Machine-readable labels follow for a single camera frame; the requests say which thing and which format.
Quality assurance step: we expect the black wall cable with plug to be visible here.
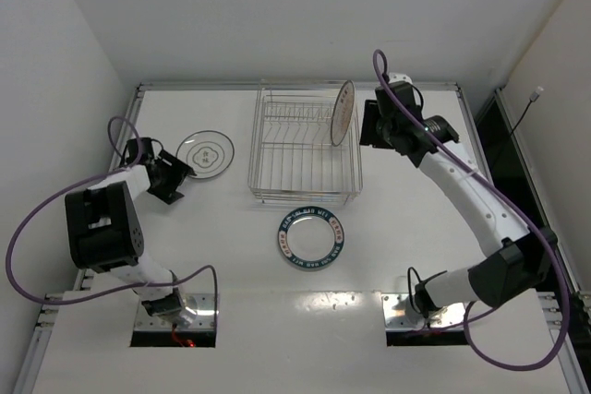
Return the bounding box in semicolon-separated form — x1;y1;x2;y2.
511;86;545;135

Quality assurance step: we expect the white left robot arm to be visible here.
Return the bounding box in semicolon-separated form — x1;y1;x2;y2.
65;137;194;324

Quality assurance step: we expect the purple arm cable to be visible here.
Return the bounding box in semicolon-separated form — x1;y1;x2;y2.
372;48;572;371
5;115;219;321

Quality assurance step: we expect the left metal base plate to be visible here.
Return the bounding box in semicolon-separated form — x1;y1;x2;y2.
134;293;214;332

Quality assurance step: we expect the metal base plate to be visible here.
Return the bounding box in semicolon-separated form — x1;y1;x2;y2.
381;293;465;332
134;293;214;332

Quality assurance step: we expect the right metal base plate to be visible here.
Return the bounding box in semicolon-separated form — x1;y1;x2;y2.
381;293;465;332

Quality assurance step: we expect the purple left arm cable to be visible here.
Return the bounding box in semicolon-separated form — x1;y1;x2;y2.
5;115;219;321

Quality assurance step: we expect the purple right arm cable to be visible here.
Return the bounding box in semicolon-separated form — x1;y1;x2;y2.
372;48;572;371

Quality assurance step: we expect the aluminium table frame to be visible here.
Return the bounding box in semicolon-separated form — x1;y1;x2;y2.
13;80;591;394

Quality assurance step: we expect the white plate with orange sunburst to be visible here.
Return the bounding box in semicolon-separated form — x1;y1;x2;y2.
330;80;356;147

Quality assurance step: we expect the wire dish rack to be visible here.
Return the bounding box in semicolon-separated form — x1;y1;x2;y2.
247;79;363;206

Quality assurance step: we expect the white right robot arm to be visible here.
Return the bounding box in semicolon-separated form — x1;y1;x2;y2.
360;81;558;322

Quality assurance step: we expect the white plate with green rings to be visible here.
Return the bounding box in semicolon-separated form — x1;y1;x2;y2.
175;130;235;180

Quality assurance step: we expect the plate with teal lettered rim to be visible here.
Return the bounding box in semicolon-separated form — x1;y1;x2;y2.
277;206;345;271

